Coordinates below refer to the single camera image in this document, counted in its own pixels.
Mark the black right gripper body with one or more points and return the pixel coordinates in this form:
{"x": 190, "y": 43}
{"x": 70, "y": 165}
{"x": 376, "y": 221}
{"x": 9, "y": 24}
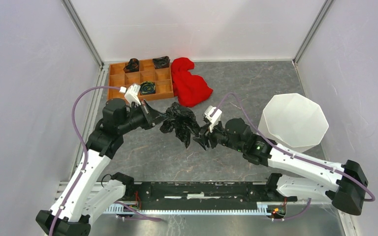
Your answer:
{"x": 218, "y": 135}

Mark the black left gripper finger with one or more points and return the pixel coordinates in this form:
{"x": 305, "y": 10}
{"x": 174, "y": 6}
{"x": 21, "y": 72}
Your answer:
{"x": 148, "y": 110}
{"x": 158, "y": 120}

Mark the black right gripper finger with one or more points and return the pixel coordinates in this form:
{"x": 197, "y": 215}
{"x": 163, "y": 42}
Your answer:
{"x": 204, "y": 130}
{"x": 202, "y": 141}

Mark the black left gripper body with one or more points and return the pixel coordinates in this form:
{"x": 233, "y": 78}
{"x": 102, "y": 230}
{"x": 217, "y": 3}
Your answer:
{"x": 139, "y": 118}

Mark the black plastic trash bag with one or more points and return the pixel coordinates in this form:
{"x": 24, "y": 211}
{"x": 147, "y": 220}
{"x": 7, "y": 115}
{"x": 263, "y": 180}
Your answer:
{"x": 182, "y": 121}

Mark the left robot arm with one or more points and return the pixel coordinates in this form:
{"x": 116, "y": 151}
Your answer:
{"x": 74, "y": 211}

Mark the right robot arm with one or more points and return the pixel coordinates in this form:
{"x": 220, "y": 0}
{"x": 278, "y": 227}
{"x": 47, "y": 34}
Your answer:
{"x": 343, "y": 185}

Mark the white plastic trash bin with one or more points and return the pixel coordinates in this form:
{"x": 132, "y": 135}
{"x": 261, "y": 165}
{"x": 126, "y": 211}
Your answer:
{"x": 294, "y": 121}

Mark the black green bag roll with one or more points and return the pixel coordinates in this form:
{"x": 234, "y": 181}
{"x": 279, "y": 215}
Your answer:
{"x": 147, "y": 88}

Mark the red cloth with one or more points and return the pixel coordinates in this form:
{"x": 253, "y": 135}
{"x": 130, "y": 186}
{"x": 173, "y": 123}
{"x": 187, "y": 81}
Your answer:
{"x": 190, "y": 89}

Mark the wooden compartment tray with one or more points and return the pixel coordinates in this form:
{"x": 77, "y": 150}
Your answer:
{"x": 161, "y": 77}

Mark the black bag roll left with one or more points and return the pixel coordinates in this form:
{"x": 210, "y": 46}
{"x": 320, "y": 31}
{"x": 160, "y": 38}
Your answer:
{"x": 133, "y": 65}

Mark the black bag roll right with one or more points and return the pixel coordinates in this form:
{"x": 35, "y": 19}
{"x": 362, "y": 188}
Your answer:
{"x": 161, "y": 62}

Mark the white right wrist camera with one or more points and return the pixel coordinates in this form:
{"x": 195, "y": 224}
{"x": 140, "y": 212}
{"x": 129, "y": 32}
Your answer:
{"x": 213, "y": 116}

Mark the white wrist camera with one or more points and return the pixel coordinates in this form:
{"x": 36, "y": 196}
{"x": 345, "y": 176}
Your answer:
{"x": 213, "y": 116}
{"x": 131, "y": 94}

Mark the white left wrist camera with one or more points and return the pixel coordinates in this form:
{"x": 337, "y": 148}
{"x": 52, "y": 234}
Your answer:
{"x": 131, "y": 94}

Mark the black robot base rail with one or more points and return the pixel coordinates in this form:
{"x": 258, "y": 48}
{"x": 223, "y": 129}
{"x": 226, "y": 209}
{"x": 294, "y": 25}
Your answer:
{"x": 202, "y": 194}

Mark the white slotted cable duct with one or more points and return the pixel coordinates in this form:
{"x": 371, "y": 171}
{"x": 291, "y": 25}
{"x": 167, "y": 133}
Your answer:
{"x": 260, "y": 209}

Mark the left aluminium corner post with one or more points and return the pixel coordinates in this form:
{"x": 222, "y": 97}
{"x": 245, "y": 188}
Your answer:
{"x": 82, "y": 31}

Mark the aluminium corner post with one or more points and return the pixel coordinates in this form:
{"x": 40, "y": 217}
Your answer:
{"x": 82, "y": 31}
{"x": 312, "y": 30}

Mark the right aluminium corner post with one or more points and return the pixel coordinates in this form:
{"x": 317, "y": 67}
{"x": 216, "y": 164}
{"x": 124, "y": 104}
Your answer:
{"x": 312, "y": 30}

